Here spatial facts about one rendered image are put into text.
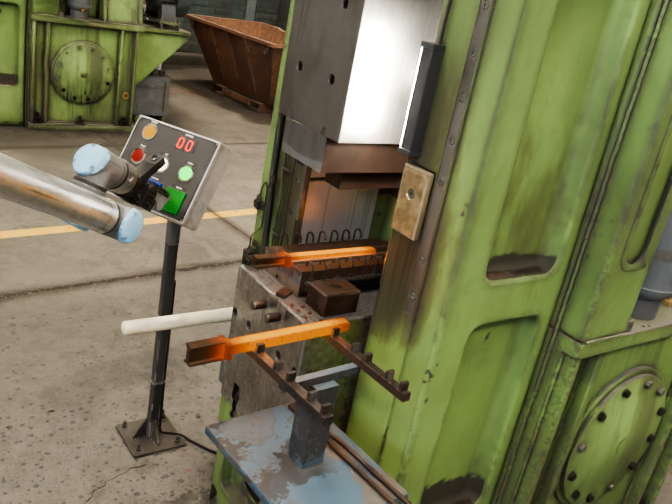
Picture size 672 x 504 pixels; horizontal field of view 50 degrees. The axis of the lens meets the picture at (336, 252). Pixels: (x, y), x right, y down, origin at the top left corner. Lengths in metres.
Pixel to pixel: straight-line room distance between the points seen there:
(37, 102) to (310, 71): 4.99
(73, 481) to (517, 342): 1.55
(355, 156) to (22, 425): 1.69
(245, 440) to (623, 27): 1.31
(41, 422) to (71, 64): 4.22
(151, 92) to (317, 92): 5.54
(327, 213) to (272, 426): 0.76
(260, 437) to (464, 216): 0.70
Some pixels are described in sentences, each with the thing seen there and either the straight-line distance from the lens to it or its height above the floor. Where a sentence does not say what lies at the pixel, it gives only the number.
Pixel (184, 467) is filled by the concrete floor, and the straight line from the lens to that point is 2.79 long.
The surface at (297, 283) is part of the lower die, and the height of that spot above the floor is 0.95.
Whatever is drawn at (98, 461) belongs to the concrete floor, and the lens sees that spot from 2.80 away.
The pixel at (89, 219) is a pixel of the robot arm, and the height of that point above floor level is 1.11.
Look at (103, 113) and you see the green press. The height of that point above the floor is 0.16.
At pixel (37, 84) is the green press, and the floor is 0.38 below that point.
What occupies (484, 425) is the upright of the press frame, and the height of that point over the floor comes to 0.61.
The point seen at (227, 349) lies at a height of 0.99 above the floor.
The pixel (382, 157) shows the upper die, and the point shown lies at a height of 1.31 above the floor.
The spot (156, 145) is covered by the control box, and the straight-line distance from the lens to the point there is 2.40.
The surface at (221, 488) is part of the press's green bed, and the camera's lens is 2.48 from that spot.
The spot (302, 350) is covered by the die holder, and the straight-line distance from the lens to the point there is 1.88.
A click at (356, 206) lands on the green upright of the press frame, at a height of 1.07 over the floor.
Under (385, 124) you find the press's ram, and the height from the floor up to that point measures 1.42.
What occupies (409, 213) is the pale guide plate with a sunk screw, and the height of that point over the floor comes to 1.24.
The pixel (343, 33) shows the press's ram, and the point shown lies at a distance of 1.80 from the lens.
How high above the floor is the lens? 1.77
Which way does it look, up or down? 21 degrees down
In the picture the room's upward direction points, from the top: 11 degrees clockwise
